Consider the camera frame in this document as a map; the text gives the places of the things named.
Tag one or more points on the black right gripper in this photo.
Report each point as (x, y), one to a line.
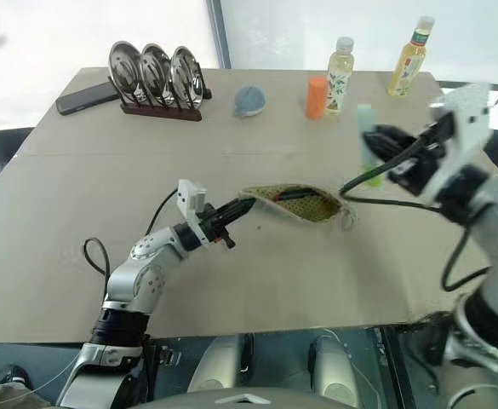
(419, 170)

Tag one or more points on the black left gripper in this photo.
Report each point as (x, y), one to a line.
(215, 226)

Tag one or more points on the green marker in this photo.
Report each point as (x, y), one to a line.
(365, 119)

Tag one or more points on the green dotted fabric pouch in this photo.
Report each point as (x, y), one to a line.
(312, 211)

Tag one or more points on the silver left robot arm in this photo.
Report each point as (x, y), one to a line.
(134, 285)

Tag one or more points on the red black marker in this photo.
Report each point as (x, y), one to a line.
(297, 194)

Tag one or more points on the yellow cap tea bottle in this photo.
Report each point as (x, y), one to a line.
(410, 59)

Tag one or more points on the orange cylinder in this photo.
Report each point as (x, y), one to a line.
(316, 98)

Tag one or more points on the white cap tea bottle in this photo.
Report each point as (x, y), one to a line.
(340, 72)

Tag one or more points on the blue grey ball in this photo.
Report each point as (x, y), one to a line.
(249, 101)

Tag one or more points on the dark wooden plate rack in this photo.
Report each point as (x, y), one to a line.
(163, 112)

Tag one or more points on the shiny steel plate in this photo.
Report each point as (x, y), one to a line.
(155, 70)
(124, 66)
(184, 74)

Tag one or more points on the grey rounded robot leg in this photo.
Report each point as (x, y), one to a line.
(219, 362)
(333, 366)

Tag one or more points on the black smartphone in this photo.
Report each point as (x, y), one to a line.
(86, 99)

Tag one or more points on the grey robot torso edge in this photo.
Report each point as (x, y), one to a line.
(248, 400)

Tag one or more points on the black shoe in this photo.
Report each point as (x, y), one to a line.
(13, 377)

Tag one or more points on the olive brown cloth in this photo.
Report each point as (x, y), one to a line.
(6, 398)

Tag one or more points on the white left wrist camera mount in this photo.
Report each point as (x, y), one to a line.
(187, 197)

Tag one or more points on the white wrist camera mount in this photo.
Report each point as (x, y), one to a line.
(470, 128)
(187, 197)

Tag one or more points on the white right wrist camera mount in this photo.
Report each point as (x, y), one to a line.
(470, 128)

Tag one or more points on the grey window frame post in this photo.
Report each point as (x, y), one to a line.
(219, 30)

